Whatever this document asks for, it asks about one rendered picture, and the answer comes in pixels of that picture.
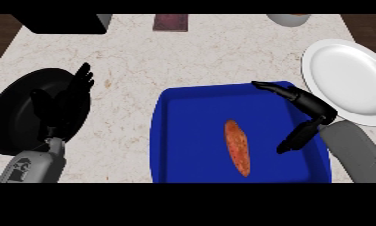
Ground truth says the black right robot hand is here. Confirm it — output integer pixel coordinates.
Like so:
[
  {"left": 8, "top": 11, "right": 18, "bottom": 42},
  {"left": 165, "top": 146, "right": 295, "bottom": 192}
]
[{"left": 249, "top": 80, "right": 339, "bottom": 155}]

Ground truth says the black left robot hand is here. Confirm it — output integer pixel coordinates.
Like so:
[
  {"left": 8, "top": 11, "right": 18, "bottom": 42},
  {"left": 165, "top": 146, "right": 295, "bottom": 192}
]
[{"left": 30, "top": 62, "right": 96, "bottom": 139}]

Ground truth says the white plate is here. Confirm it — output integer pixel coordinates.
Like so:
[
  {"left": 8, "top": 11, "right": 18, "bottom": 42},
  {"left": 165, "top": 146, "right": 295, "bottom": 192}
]
[{"left": 300, "top": 38, "right": 376, "bottom": 127}]

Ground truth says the blue tray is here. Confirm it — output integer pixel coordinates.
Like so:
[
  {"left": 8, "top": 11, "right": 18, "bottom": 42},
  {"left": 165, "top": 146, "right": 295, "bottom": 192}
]
[{"left": 149, "top": 80, "right": 333, "bottom": 184}]

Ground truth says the orange sweet potato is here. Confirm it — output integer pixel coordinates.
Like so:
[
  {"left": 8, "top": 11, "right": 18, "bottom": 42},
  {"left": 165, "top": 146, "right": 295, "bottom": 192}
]
[{"left": 223, "top": 119, "right": 251, "bottom": 178}]

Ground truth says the black round pan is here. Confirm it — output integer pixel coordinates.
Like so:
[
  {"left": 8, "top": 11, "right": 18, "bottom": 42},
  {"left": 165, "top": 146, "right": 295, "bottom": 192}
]
[{"left": 0, "top": 67, "right": 93, "bottom": 157}]

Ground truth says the black appliance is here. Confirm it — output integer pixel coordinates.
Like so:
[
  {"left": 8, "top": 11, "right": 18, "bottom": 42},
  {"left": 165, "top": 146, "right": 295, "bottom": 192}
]
[{"left": 11, "top": 13, "right": 115, "bottom": 35}]

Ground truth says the grey bowl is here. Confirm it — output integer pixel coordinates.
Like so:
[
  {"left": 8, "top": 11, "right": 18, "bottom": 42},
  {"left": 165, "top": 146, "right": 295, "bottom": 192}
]
[{"left": 264, "top": 13, "right": 313, "bottom": 28}]

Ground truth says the dark red box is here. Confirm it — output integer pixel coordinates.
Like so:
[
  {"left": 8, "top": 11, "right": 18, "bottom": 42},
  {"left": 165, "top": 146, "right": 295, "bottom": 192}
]
[{"left": 152, "top": 13, "right": 189, "bottom": 33}]

